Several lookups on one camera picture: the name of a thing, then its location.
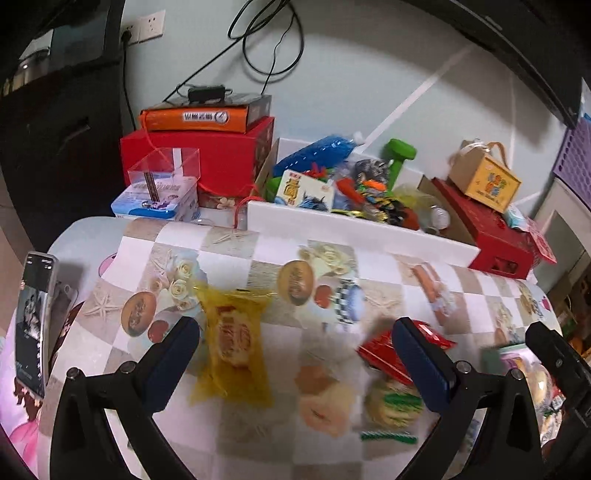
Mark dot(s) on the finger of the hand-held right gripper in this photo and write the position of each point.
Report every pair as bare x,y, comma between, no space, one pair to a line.
554,355

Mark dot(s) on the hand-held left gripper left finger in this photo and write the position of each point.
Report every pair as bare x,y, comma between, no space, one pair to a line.
171,364

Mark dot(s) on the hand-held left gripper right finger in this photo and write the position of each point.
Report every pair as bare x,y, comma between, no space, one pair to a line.
420,364

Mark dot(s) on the red patterned snack packet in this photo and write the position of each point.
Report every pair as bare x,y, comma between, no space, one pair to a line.
383,350

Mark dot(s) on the white tray teal rim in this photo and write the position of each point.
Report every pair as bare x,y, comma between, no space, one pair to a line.
501,357

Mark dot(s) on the green striped cracker packet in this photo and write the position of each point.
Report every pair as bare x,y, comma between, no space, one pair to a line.
392,406

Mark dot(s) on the yellow snack packet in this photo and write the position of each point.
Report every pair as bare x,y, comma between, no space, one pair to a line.
235,350

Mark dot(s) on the printed checkered tablecloth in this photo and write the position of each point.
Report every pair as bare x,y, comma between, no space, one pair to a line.
277,323

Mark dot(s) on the grey phone stand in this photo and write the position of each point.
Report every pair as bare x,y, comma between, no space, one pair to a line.
64,300

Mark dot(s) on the flat red box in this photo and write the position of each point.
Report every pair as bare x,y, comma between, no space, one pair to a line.
485,235

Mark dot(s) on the long white box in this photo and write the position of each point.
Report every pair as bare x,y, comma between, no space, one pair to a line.
369,235

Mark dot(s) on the smartphone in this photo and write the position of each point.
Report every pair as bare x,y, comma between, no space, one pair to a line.
34,323

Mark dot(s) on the clear plastic bottle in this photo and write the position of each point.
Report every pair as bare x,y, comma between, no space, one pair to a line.
436,214

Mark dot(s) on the blue white tin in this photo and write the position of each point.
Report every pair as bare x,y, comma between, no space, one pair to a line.
138,205

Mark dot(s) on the pile of wrapped candies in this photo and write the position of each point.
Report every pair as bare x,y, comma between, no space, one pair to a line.
378,194

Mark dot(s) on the clear plastic box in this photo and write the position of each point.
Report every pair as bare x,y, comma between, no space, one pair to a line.
161,170

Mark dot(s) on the purple perforated basket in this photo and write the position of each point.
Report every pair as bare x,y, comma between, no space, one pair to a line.
575,161

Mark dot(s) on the green dumbbell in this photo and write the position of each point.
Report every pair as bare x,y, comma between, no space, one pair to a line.
399,159

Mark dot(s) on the card pack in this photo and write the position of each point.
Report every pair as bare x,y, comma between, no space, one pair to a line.
302,189

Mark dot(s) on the large red box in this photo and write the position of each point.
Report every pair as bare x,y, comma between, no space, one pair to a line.
221,152

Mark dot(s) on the blue bottle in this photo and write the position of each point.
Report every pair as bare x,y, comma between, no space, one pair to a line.
318,150

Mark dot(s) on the orange box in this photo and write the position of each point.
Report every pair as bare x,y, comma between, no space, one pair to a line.
194,117

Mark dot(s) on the black cabinet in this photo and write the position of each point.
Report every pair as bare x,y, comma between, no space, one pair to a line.
60,129

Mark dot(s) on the black power adapter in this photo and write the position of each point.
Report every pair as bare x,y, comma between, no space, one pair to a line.
205,93

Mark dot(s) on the white wall socket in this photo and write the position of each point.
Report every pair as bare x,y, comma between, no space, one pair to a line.
147,25

